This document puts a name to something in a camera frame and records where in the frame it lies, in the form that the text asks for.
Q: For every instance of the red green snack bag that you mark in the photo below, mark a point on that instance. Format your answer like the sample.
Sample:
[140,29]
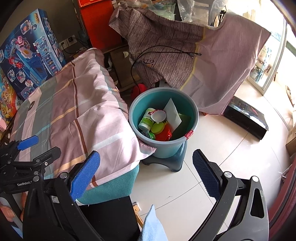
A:
[165,135]

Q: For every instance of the clear plastic bag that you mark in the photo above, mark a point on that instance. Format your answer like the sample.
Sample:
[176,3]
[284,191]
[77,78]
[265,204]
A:
[192,11]

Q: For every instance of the white round lid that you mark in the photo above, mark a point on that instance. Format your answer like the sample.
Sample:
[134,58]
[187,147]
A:
[158,115]

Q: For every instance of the teal fabric seat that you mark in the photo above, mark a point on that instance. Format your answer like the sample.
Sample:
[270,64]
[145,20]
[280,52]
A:
[115,185]

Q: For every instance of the cartoon puppy toy box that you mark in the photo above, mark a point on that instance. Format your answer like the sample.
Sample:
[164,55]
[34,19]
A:
[7,102]

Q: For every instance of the black fabric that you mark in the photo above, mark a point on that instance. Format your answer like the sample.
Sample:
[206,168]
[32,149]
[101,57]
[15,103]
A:
[111,220]

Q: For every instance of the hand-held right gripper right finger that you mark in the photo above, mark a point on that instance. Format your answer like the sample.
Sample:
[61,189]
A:
[205,176]

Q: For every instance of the teal bucket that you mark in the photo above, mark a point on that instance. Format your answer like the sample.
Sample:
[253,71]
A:
[166,148]

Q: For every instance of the wooden leg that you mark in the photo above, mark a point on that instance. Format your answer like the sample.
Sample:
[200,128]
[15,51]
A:
[138,217]

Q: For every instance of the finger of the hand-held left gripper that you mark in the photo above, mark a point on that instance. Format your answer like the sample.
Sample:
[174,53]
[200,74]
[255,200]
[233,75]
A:
[29,141]
[47,156]

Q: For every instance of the light blue cloth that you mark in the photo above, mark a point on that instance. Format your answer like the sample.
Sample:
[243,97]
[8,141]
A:
[152,227]

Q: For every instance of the white tissue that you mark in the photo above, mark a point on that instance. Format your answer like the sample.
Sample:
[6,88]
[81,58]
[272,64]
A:
[172,113]

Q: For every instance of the yellow-green lid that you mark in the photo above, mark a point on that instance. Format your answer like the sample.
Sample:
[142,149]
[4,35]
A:
[158,128]

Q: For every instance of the small red item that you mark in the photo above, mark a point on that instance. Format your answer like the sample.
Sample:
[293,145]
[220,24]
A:
[141,89]

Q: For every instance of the green box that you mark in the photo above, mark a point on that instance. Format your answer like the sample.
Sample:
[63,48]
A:
[182,125]

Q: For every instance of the white wall socket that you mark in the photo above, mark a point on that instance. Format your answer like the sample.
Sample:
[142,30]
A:
[68,41]

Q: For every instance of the mauve draped cloth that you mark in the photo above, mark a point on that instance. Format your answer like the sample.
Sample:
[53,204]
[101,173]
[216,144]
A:
[208,58]

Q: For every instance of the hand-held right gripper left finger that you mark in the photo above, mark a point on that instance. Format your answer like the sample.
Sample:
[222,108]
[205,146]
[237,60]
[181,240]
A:
[85,176]

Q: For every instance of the white green supplement bottle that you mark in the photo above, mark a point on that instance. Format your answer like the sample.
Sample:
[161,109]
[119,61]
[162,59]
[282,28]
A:
[145,121]

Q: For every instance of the grey-blue plastic stool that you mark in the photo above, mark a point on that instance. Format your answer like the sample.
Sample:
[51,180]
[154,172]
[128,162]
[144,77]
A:
[175,160]

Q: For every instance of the blue toy box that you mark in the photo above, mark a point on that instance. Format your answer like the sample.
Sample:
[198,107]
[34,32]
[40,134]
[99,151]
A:
[30,58]

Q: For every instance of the black glossy box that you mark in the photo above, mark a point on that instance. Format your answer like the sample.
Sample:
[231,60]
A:
[247,118]

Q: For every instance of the brown cardboard box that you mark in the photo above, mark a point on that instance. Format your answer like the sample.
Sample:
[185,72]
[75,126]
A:
[122,69]
[291,141]

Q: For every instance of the glass sliding door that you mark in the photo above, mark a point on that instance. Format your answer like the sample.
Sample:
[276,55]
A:
[272,58]

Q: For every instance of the plaid tablecloth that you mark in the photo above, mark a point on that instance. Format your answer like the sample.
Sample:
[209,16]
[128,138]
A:
[81,104]

